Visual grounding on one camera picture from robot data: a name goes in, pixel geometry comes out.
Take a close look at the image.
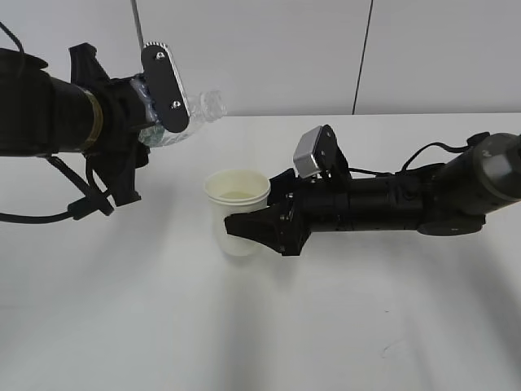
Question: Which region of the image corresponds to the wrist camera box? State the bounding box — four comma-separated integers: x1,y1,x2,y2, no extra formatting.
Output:
293,125,348,178
141,42,190,134

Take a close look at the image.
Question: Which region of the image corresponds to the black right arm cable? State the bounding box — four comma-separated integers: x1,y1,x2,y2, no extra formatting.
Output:
349,140,473,178

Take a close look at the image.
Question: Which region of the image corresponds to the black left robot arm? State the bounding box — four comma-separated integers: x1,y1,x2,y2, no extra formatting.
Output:
1,43,149,206

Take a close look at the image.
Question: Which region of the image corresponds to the white paper cup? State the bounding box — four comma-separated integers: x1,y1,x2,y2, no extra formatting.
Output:
204,169,271,257

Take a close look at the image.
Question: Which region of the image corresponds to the clear green-label water bottle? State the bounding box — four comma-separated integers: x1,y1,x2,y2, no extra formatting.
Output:
138,90,227,148

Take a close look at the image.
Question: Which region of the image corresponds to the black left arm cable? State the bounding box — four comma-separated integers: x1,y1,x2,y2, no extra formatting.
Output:
0,20,116,224

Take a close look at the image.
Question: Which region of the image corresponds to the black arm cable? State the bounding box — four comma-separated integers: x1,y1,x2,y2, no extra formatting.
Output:
349,140,473,178
0,20,116,224

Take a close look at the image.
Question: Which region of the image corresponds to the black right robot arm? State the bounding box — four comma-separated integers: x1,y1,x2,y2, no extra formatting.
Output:
224,125,520,256

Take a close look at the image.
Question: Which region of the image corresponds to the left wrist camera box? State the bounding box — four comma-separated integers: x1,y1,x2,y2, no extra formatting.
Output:
141,42,190,134

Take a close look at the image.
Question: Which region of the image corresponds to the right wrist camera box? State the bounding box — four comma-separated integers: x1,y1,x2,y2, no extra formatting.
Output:
293,125,348,178

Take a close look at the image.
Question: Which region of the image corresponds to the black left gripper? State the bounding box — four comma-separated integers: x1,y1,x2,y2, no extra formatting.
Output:
68,42,150,206

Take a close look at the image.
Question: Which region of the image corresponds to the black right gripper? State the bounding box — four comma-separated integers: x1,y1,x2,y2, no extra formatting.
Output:
224,168,350,257

